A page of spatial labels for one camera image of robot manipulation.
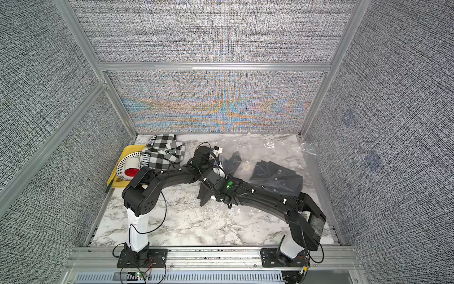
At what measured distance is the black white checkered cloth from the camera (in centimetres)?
100

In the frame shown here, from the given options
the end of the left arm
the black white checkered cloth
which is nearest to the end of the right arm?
the end of the left arm

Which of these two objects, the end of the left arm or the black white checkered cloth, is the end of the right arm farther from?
the black white checkered cloth
